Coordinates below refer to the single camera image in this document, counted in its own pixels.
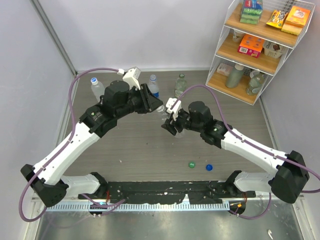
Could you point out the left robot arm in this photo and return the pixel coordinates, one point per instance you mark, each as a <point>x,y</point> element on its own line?
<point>47,176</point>

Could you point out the pepsi bottle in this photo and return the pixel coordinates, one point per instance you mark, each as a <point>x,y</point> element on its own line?
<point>153,85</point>

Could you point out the yellow snack bag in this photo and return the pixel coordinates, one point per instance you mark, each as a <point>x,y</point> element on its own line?
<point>277,19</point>

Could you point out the pink white packet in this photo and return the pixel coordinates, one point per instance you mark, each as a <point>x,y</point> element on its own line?
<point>224,69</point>

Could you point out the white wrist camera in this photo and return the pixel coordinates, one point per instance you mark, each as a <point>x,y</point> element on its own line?
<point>131,78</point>
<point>173,106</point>

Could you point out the clear bottle blue cap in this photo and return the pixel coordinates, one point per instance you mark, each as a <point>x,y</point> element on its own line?
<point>97,88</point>

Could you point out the white cup on shelf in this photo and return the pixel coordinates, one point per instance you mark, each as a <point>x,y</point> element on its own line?
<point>237,36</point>

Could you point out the clear bottle on shelf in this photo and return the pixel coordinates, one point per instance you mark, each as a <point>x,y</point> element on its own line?
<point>256,81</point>

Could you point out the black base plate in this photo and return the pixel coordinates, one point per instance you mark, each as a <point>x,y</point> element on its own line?
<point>169,192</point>

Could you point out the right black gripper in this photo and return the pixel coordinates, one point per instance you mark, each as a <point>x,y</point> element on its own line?
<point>170,127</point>

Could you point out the grey green bottle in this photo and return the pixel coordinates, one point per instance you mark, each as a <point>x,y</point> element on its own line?
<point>235,76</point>

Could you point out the white wire shelf rack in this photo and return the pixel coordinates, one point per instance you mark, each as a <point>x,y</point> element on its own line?
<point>226,50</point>

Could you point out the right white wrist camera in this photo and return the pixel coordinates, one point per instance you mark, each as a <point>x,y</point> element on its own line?
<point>173,106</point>

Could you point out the clear plastic bottle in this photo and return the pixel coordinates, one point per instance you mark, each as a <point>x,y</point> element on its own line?
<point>161,111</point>

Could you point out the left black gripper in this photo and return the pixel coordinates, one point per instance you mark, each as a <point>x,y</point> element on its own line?
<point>149,102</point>

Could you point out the orange yellow box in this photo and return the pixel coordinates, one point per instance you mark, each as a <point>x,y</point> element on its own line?
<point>295,21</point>

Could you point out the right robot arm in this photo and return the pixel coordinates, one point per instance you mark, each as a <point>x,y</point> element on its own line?
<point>284,174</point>

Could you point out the clear glass bottle green cap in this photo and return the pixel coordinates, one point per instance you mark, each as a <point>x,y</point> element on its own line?
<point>180,85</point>

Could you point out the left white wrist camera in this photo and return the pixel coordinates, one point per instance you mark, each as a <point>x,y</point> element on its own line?
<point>131,78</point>

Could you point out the orange pink box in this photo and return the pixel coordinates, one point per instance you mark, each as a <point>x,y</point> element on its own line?
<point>251,46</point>

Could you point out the white cable duct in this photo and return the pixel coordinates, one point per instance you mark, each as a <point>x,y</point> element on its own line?
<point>82,206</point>

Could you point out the green sponge pack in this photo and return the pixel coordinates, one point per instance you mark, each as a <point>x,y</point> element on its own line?
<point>251,11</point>

